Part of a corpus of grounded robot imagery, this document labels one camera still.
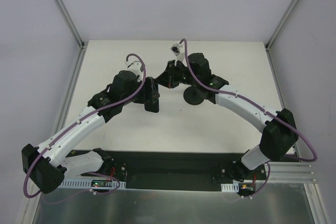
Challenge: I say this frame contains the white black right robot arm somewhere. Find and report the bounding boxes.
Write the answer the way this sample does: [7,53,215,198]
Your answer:
[155,53,299,182]

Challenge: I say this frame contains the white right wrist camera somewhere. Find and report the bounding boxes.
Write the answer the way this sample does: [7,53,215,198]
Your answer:
[171,43,185,65]

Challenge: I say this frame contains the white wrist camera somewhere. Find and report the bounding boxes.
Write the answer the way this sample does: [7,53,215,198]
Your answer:
[125,60,144,81]
[171,43,185,65]

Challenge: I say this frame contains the aluminium frame post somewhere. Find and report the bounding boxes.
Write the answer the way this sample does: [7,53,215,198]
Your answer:
[265,0,301,52]
[54,0,85,49]

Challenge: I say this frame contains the white right cable duct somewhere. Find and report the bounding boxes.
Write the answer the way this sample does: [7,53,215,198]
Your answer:
[220,183,239,193]

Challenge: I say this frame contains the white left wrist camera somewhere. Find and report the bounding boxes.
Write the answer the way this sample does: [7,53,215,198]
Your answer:
[125,60,144,81]

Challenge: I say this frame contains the black round-base phone stand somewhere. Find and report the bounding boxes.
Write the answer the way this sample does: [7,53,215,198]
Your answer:
[183,86,205,105]

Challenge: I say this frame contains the aluminium right frame post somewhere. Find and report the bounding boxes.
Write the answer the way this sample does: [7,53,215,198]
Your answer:
[265,0,301,52]

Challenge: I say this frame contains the white cable duct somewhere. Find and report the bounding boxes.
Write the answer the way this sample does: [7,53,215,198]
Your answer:
[220,183,239,193]
[58,178,126,190]

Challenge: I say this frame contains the black smartphone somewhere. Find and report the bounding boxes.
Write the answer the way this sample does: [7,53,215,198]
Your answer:
[144,99,160,113]

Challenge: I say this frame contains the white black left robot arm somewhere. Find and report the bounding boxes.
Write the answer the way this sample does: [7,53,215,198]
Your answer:
[22,70,160,194]

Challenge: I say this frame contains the white left cable duct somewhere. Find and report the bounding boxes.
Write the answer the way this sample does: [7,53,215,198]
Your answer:
[58,178,126,190]

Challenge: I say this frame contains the aluminium left frame post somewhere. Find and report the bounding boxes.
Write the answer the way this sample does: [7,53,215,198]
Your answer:
[54,0,85,49]

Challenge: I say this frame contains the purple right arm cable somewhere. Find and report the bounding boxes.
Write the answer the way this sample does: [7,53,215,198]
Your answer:
[181,38,319,162]

